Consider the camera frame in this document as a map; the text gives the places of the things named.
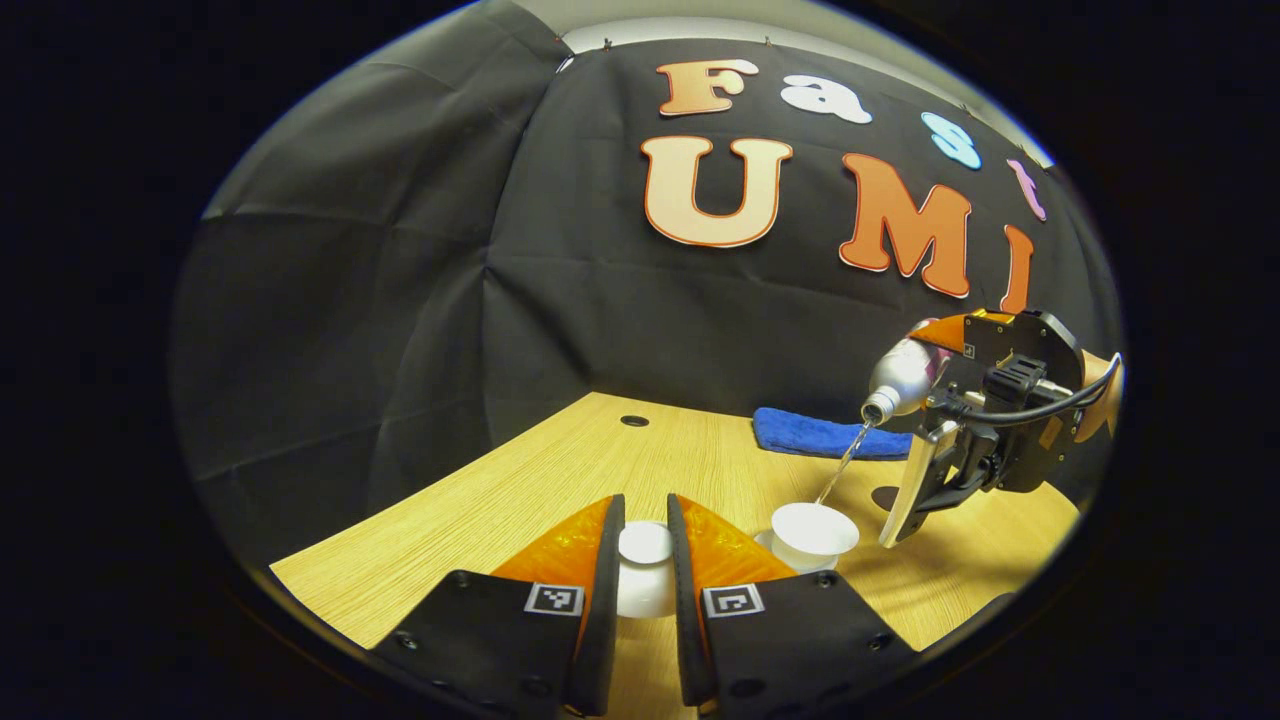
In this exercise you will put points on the blue towel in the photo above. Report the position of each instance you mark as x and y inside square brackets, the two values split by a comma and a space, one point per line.
[820, 432]

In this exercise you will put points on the white teacup lid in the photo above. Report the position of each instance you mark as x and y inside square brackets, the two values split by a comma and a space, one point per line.
[645, 545]

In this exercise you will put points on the white teacup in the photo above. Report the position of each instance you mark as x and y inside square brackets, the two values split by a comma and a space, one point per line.
[815, 530]

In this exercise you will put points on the white saucer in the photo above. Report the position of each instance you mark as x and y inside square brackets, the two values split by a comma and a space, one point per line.
[764, 545]

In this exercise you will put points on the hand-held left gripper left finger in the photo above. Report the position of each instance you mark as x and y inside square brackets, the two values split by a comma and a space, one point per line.
[600, 620]

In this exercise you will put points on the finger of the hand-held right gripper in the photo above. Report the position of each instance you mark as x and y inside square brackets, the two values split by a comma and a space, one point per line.
[945, 333]

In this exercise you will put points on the dark round coaster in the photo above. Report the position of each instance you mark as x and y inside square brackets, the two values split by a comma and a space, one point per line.
[884, 497]

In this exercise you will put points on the silver water bottle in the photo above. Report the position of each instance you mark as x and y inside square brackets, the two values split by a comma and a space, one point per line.
[900, 380]

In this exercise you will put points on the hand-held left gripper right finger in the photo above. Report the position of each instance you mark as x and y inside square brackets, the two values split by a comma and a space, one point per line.
[685, 620]

